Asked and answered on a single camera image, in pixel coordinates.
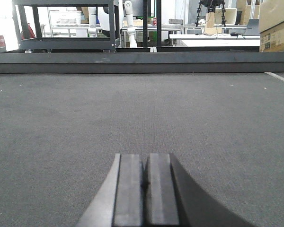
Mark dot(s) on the white plastic crate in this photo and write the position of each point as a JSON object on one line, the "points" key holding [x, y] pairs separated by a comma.
{"points": [[65, 18]]}

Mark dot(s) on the white humanoid robot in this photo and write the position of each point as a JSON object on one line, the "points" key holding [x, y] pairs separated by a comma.
{"points": [[102, 13]]}

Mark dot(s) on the large cardboard box right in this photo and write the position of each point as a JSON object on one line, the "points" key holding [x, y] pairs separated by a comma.
{"points": [[271, 26]]}

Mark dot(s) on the black metal shelf cart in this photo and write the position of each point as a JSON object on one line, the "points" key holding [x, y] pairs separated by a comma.
{"points": [[63, 43]]}

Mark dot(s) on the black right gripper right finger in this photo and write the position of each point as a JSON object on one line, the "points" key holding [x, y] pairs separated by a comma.
{"points": [[174, 199]]}

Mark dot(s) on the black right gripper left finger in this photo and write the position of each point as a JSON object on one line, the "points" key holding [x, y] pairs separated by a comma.
{"points": [[118, 203]]}

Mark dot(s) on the white table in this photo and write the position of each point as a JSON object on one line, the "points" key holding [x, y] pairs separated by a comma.
{"points": [[219, 40]]}

